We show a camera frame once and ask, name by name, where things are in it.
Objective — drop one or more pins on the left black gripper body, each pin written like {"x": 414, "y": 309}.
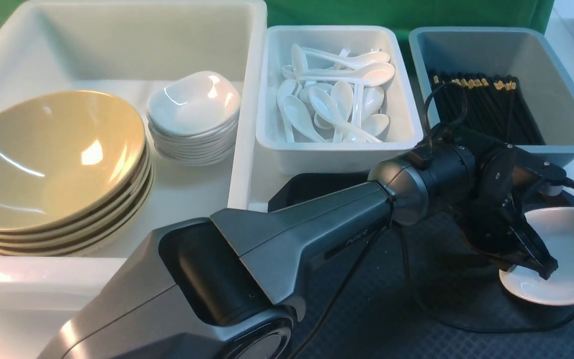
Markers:
{"x": 506, "y": 178}

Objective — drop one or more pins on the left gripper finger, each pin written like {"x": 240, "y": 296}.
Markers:
{"x": 530, "y": 250}

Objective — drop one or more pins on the white sauce dish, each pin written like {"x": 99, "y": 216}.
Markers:
{"x": 555, "y": 225}

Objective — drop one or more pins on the white soup spoon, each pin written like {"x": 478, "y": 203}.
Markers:
{"x": 327, "y": 108}

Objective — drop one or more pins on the yellow noodle bowl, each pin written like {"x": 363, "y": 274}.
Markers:
{"x": 64, "y": 153}

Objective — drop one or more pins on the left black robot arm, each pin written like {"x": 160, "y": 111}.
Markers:
{"x": 231, "y": 285}

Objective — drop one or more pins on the stacked yellow bowl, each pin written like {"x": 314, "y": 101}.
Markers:
{"x": 132, "y": 222}
{"x": 88, "y": 239}
{"x": 115, "y": 202}
{"x": 82, "y": 228}

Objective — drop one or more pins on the bottom stacked yellow bowl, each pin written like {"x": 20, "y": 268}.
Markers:
{"x": 132, "y": 222}

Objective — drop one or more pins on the top stacked yellow bowl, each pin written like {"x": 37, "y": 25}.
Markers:
{"x": 115, "y": 202}

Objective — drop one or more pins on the black serving tray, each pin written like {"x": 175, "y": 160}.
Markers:
{"x": 376, "y": 317}

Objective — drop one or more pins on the bundle of black chopsticks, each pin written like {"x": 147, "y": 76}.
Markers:
{"x": 495, "y": 105}

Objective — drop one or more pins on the blue-grey chopstick bin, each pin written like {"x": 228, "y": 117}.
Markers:
{"x": 547, "y": 87}

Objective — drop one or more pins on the white spoon right lower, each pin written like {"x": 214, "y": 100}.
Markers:
{"x": 375, "y": 124}

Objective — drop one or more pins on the white spoon long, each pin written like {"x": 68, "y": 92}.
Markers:
{"x": 355, "y": 62}
{"x": 375, "y": 74}

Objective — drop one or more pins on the white spoon centre upright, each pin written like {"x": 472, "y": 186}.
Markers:
{"x": 342, "y": 94}

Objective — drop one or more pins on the white spoon bin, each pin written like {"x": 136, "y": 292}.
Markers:
{"x": 282, "y": 149}

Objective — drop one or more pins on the white spoon top long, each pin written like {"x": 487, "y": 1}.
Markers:
{"x": 355, "y": 62}

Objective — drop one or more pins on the white spoon left front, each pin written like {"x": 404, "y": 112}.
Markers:
{"x": 299, "y": 117}

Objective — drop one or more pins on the stack of white dishes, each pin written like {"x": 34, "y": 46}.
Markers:
{"x": 196, "y": 151}

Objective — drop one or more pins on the top stacked white dish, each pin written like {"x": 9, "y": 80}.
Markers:
{"x": 194, "y": 105}

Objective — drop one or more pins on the large white plastic tub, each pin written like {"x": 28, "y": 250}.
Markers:
{"x": 128, "y": 48}

